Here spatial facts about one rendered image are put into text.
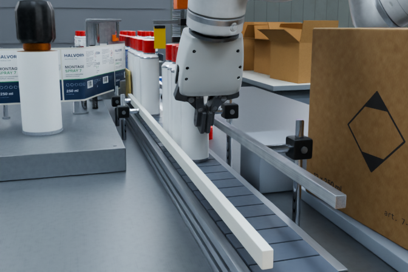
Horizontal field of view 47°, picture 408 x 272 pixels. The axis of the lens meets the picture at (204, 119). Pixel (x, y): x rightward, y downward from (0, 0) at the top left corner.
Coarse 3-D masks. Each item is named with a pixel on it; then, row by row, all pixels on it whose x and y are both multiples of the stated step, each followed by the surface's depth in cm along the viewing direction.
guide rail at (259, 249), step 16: (128, 96) 143; (144, 112) 114; (160, 128) 96; (176, 144) 83; (176, 160) 79; (192, 176) 69; (208, 192) 61; (224, 208) 55; (240, 224) 50; (240, 240) 50; (256, 240) 46; (256, 256) 45; (272, 256) 44
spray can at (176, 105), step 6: (174, 66) 89; (174, 84) 88; (174, 102) 89; (180, 102) 88; (174, 108) 89; (180, 108) 88; (174, 114) 89; (180, 114) 89; (174, 120) 90; (180, 120) 89; (174, 126) 90; (180, 126) 89; (174, 132) 90; (180, 132) 89; (174, 138) 90; (180, 138) 90; (180, 144) 90
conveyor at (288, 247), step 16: (160, 112) 133; (160, 144) 97; (208, 160) 86; (208, 176) 77; (224, 176) 77; (224, 192) 69; (240, 192) 69; (208, 208) 63; (240, 208) 63; (256, 208) 63; (224, 224) 58; (256, 224) 58; (272, 224) 58; (272, 240) 54; (288, 240) 54; (304, 240) 54; (240, 256) 51; (288, 256) 50; (304, 256) 50; (320, 256) 50
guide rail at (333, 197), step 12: (216, 120) 81; (228, 132) 75; (240, 132) 71; (252, 144) 66; (264, 156) 62; (276, 156) 59; (276, 168) 58; (288, 168) 55; (300, 168) 54; (300, 180) 52; (312, 180) 49; (312, 192) 49; (324, 192) 47; (336, 192) 46; (336, 204) 45
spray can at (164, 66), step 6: (168, 48) 97; (168, 54) 98; (168, 60) 98; (162, 66) 98; (162, 72) 99; (162, 78) 99; (162, 84) 99; (162, 90) 100; (162, 96) 100; (162, 102) 100; (162, 108) 101; (168, 132) 100
